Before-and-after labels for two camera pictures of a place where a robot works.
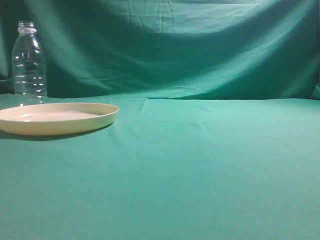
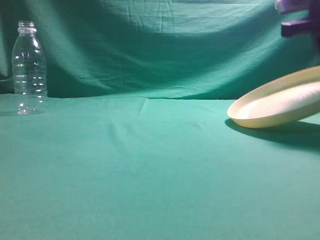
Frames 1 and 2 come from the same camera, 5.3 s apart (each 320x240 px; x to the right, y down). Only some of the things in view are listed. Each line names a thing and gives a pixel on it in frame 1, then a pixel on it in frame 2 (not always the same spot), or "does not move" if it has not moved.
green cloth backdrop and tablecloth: x=218 y=134 does not move
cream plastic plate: x=57 y=118 to x=292 y=97
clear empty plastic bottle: x=29 y=66 does not move
